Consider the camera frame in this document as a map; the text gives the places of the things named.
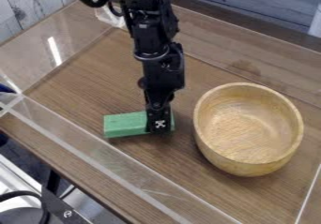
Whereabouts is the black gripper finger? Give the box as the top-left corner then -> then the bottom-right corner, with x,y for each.
147,106 -> 171,133

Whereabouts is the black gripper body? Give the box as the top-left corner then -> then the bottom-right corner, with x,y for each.
133,42 -> 185,110

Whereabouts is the green rectangular block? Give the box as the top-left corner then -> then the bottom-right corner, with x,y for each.
103,111 -> 175,139

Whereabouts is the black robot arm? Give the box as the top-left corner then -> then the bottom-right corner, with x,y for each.
78,0 -> 185,133

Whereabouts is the brown wooden bowl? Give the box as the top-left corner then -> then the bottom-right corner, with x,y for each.
192,82 -> 305,177

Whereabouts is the clear acrylic corner bracket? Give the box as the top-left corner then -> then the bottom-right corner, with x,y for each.
95,1 -> 125,28

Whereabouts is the clear acrylic front wall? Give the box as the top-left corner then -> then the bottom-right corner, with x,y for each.
0,82 -> 240,224

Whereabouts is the black metal bracket with screw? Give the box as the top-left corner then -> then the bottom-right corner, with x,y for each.
41,188 -> 92,224

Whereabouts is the black cable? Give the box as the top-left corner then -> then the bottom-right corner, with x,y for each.
0,189 -> 52,224

